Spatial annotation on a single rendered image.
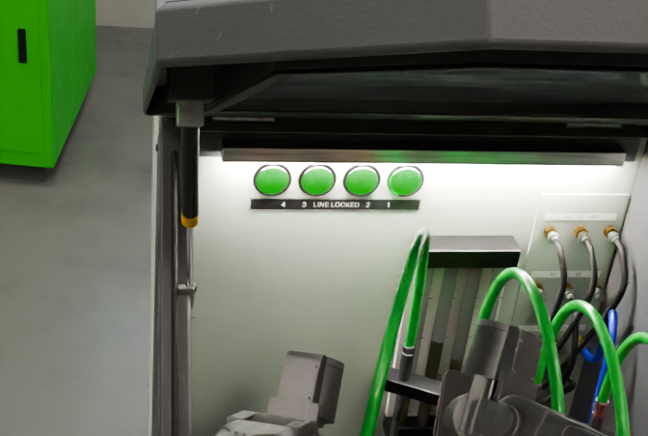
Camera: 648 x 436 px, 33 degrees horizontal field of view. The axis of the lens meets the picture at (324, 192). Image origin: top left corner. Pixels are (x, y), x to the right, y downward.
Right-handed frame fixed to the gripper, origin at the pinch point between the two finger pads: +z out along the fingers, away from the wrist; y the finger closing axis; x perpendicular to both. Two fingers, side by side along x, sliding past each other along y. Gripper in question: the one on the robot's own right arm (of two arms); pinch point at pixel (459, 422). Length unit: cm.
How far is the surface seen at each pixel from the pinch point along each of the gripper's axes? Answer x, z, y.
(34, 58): 134, 214, 100
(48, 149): 130, 239, 75
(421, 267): 6.8, 10.1, 18.9
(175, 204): 38.3, 1.7, 20.0
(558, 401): -9.3, -8.9, 3.8
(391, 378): 7.5, 26.6, 5.3
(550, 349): -7.8, -8.0, 9.3
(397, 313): 9.7, -14.0, 9.6
